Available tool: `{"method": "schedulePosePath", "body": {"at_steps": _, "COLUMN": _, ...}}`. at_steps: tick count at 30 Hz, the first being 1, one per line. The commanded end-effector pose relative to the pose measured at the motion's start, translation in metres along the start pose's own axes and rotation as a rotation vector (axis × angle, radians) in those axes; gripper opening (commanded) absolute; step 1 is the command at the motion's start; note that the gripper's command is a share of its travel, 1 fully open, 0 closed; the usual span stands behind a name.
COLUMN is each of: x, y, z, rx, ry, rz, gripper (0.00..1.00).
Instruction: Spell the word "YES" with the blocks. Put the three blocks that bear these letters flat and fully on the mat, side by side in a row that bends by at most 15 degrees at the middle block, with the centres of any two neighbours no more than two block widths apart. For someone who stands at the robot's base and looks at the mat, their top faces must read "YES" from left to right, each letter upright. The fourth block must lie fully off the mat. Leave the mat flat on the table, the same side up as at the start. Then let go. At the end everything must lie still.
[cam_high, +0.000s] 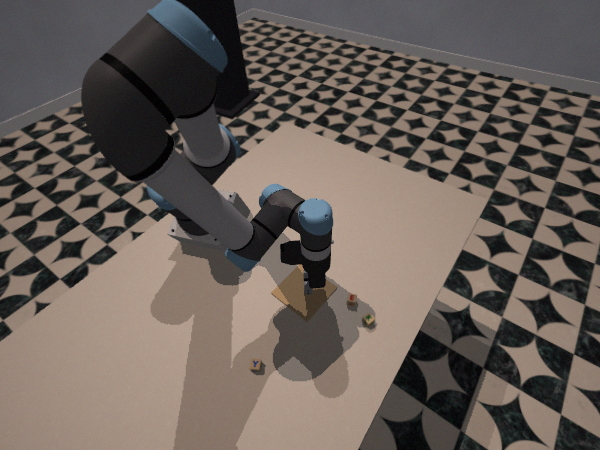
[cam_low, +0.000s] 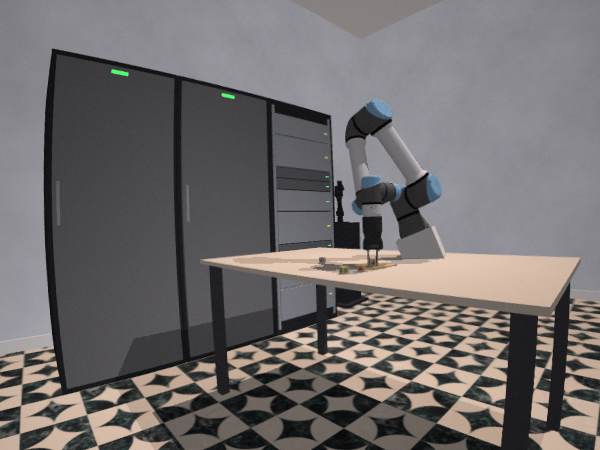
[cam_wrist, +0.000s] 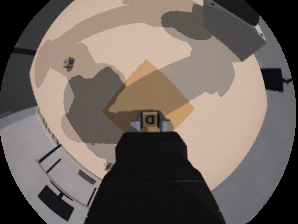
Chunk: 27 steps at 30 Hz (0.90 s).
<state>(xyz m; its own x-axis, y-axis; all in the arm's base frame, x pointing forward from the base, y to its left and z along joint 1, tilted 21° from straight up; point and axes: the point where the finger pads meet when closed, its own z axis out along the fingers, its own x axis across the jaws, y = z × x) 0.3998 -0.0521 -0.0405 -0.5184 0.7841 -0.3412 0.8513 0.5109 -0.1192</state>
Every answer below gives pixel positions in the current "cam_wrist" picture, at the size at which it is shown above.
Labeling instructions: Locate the small tan block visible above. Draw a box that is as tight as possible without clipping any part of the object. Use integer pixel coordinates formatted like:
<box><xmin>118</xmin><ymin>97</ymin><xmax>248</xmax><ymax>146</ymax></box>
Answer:
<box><xmin>104</xmin><ymin>163</ymin><xmax>114</xmax><ymax>173</ymax></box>
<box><xmin>142</xmin><ymin>110</ymin><xmax>158</xmax><ymax>127</ymax></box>
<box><xmin>62</xmin><ymin>57</ymin><xmax>75</xmax><ymax>68</ymax></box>

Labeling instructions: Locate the tan square mat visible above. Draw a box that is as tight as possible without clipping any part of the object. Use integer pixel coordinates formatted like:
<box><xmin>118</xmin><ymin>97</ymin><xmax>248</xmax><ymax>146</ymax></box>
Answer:
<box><xmin>102</xmin><ymin>60</ymin><xmax>195</xmax><ymax>132</ymax></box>

